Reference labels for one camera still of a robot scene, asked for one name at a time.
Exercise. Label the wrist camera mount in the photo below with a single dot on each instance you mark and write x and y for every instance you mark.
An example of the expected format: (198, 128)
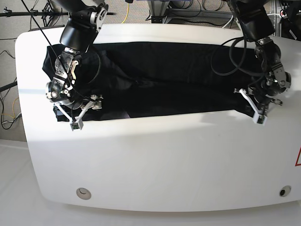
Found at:
(75, 122)
(254, 106)

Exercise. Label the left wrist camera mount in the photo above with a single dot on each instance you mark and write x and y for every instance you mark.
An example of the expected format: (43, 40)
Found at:
(254, 106)

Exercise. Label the black tripod stand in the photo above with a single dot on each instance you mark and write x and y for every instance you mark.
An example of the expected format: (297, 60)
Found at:
(48, 14)

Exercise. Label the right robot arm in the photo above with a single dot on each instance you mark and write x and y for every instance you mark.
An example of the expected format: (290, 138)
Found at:
(84, 23)

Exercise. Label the black T-shirt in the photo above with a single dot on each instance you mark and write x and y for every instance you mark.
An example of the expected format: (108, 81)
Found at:
(146, 79)

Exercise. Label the grey table leg base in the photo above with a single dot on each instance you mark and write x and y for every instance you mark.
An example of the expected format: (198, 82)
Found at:
(158, 11)

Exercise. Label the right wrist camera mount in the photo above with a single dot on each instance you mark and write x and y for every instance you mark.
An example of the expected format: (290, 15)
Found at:
(75, 122)

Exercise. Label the silver table grommet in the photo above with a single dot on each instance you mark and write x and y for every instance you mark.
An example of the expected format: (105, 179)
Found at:
(83, 193)

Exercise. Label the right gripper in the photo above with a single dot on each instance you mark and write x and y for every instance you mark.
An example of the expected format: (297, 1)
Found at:
(62, 93)

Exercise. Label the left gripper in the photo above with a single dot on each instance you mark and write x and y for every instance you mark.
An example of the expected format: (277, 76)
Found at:
(264, 89)

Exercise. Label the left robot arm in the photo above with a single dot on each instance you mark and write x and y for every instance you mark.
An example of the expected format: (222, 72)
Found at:
(257, 27)

